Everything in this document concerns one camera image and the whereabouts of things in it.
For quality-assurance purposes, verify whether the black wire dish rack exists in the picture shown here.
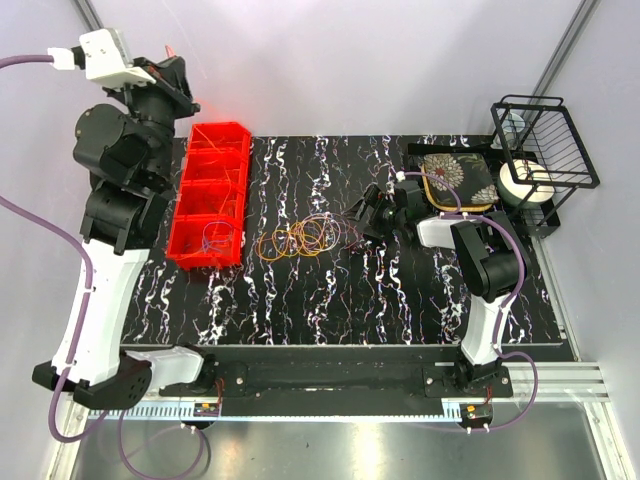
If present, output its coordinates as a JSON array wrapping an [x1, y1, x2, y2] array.
[[491, 94, 600, 206]]

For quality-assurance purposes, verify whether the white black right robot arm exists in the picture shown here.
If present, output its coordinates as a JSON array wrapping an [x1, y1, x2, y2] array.
[[343, 171, 529, 397]]

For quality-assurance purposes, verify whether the clear glass cup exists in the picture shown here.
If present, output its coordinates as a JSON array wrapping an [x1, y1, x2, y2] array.
[[491, 112, 526, 150]]

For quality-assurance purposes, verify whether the red plastic compartment bin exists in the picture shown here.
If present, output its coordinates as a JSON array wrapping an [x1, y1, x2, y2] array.
[[166, 122, 252, 271]]

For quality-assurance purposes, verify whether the black rack tray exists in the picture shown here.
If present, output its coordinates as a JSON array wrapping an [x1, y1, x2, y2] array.
[[405, 142, 562, 238]]

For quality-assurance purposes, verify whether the brown thin cable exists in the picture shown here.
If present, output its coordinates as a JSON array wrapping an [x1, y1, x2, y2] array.
[[199, 192, 241, 216]]

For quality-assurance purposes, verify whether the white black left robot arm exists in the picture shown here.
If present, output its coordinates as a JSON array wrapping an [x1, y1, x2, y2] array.
[[32, 28, 216, 410]]

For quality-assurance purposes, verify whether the blue thin cable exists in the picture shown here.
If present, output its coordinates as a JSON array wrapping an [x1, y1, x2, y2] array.
[[199, 221, 239, 254]]

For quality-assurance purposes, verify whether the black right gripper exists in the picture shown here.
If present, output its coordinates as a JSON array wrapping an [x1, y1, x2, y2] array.
[[341, 186, 405, 243]]

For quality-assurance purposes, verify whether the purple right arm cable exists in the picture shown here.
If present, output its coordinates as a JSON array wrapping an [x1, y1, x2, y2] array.
[[399, 171, 539, 434]]

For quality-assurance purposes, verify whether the white green bowl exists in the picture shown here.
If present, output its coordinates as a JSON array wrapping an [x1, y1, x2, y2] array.
[[498, 159, 555, 209]]

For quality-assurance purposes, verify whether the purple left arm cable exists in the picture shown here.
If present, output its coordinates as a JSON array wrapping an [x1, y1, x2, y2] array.
[[0, 53, 214, 479]]

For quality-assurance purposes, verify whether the pink thin cable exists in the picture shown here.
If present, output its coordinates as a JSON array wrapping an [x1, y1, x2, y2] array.
[[294, 212, 374, 251]]

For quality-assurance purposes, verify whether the yellow thin cable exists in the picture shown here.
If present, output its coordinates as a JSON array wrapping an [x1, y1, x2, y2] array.
[[257, 217, 346, 261]]

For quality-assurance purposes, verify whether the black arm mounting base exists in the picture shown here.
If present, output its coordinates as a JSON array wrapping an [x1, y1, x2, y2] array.
[[161, 346, 513, 421]]

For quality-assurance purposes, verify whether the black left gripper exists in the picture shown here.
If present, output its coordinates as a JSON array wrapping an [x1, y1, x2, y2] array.
[[105, 55, 201, 185]]

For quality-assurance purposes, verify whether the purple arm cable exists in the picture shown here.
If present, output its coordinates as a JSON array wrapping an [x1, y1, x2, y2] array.
[[0, 53, 214, 479], [399, 171, 539, 434]]

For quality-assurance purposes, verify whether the floral patterned cushion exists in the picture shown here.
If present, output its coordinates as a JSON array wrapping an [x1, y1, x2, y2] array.
[[420, 153, 499, 213]]

